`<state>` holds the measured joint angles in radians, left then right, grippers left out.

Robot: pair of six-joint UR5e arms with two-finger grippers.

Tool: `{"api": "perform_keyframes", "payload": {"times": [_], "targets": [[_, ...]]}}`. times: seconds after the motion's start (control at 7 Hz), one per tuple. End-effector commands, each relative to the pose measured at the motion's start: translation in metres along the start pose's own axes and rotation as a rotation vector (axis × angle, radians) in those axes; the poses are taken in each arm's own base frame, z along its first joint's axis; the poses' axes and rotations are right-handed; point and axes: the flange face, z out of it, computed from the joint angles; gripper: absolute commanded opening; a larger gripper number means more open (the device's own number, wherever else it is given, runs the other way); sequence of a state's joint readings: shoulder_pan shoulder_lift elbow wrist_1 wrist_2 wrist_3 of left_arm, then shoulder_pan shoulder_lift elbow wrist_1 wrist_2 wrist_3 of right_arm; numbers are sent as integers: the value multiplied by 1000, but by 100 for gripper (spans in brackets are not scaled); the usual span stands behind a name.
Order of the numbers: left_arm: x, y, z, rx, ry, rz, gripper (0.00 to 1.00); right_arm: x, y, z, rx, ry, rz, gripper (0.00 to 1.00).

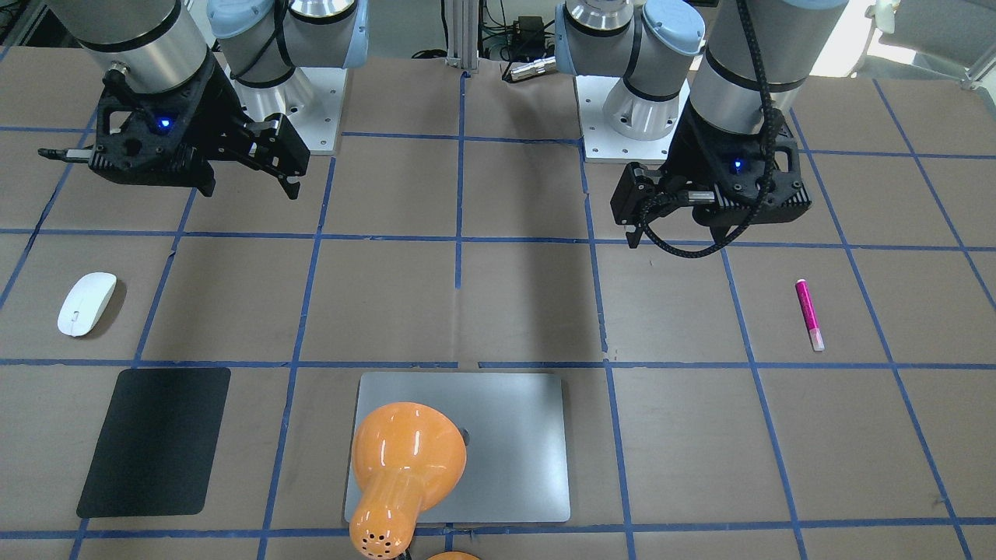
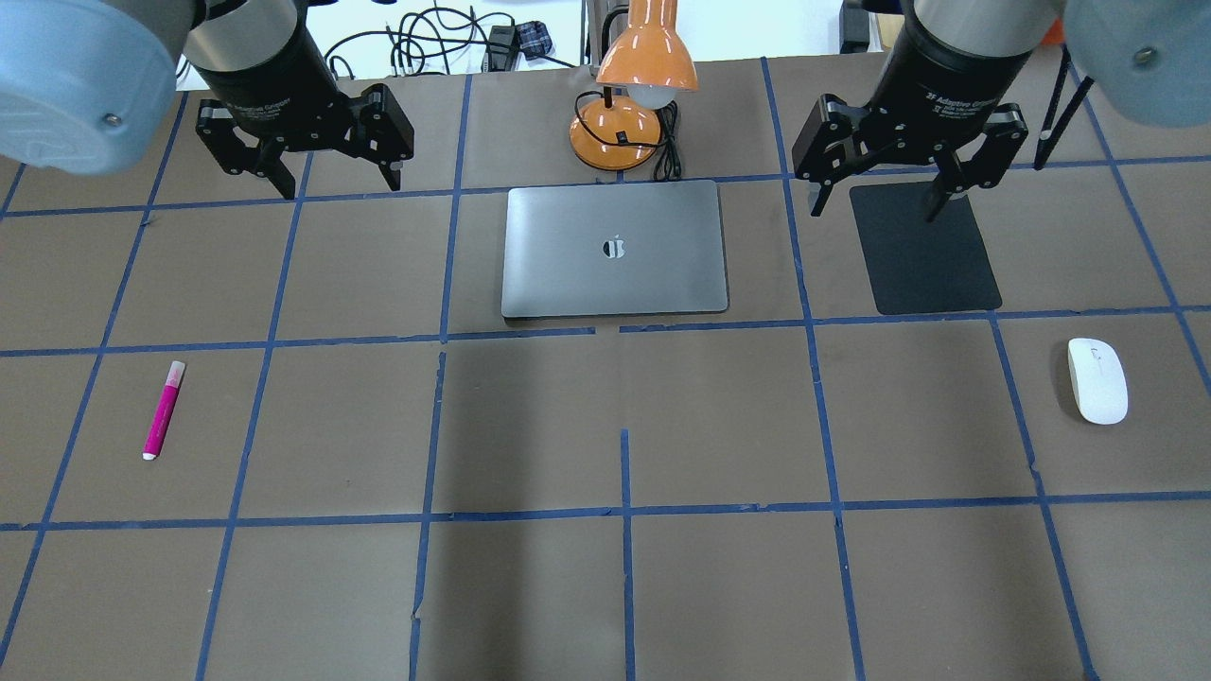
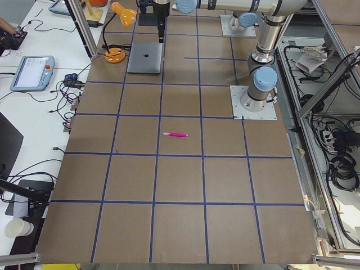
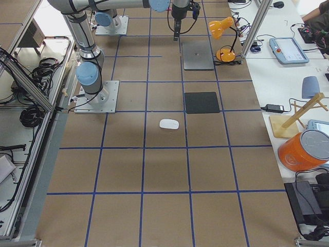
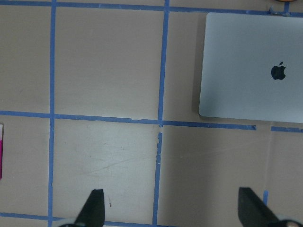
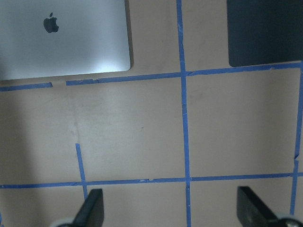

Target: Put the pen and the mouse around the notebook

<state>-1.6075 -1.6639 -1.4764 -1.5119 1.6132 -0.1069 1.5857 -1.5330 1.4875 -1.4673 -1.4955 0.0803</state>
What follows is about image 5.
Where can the orange desk lamp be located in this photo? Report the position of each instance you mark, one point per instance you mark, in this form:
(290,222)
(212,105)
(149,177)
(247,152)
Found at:
(285,0)

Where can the silver laptop notebook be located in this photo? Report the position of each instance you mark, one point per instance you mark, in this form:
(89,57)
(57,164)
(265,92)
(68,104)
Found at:
(252,68)

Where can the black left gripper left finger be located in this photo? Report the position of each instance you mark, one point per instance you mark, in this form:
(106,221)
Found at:
(93,211)

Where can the pink marker pen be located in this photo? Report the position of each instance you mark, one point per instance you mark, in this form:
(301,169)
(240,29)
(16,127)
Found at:
(1,150)

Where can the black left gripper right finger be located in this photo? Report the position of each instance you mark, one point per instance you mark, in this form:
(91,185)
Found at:
(252,211)

